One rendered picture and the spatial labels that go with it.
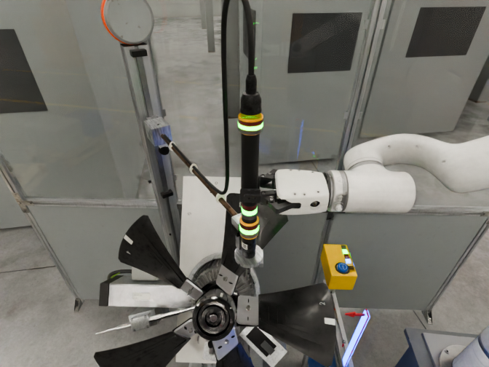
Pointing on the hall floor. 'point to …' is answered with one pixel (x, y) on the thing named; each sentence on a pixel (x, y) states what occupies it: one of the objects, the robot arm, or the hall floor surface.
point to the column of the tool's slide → (164, 205)
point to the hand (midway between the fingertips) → (249, 188)
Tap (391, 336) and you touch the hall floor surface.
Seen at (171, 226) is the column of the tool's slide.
